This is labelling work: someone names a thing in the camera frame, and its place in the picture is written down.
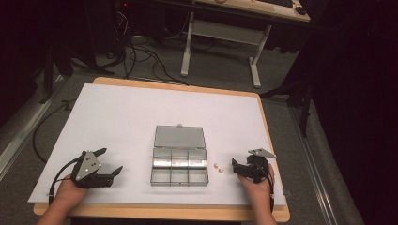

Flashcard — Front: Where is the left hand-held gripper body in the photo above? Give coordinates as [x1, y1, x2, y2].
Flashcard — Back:
[70, 150, 115, 189]

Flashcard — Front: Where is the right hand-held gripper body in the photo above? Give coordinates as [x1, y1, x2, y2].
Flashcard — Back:
[240, 148, 278, 184]

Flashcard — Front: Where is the person's right hand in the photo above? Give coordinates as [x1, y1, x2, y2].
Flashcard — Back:
[237, 163, 276, 205]

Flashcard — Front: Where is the person's left hand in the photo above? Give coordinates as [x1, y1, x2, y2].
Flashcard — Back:
[54, 174, 90, 208]

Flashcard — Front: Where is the white table sheet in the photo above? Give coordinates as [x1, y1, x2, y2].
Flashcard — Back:
[27, 82, 287, 208]

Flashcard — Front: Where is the clear plastic compartment box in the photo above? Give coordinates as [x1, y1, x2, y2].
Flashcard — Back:
[149, 124, 210, 188]

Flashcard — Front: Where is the wooden table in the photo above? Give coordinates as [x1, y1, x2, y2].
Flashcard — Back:
[32, 76, 291, 224]

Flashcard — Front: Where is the black tripod stand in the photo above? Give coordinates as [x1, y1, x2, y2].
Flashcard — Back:
[260, 74, 315, 139]

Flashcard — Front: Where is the black floor stand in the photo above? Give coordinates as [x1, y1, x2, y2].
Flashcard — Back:
[38, 45, 74, 105]

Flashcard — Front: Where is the wooden desk top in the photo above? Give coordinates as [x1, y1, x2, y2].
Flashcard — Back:
[191, 0, 312, 23]

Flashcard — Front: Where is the black keyboard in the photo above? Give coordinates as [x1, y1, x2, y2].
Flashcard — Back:
[257, 0, 295, 8]

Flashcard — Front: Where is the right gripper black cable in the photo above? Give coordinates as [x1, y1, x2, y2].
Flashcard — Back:
[259, 167, 277, 214]

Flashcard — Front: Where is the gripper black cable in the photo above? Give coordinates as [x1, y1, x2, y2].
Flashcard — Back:
[259, 167, 277, 214]
[48, 155, 85, 206]

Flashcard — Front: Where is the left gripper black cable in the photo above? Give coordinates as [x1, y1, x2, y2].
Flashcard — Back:
[48, 155, 85, 206]

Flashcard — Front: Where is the metal floor rail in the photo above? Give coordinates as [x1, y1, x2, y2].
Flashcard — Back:
[285, 104, 341, 225]
[0, 74, 69, 181]

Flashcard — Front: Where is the black floor cable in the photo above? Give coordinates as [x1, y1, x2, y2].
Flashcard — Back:
[32, 98, 78, 164]

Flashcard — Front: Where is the black floor cables bundle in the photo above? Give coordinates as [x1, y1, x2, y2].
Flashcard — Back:
[111, 6, 191, 87]

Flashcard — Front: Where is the white metal desk frame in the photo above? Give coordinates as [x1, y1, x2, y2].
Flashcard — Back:
[180, 11, 273, 89]

